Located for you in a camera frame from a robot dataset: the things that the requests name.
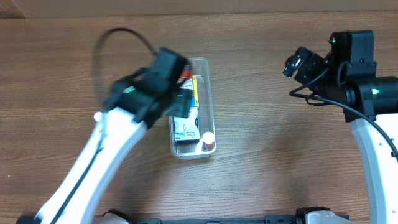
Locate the red white medicine box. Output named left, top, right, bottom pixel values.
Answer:
left=178, top=69, right=193, bottom=90

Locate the blue yellow cough drops box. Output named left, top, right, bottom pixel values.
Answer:
left=184, top=74, right=200, bottom=107

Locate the white blue medicine box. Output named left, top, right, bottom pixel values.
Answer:
left=174, top=107, right=200, bottom=142

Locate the dark bottle white cap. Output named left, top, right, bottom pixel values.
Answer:
left=93, top=111, right=103, bottom=122

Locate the clear plastic container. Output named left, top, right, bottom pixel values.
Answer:
left=169, top=57, right=216, bottom=159

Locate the orange pill bottle white cap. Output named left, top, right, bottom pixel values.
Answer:
left=201, top=131, right=215, bottom=152

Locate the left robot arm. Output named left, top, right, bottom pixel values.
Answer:
left=17, top=48, right=192, bottom=223

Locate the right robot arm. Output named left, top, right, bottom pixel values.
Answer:
left=282, top=30, right=397, bottom=223

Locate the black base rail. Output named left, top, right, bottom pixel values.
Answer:
left=124, top=214, right=351, bottom=224

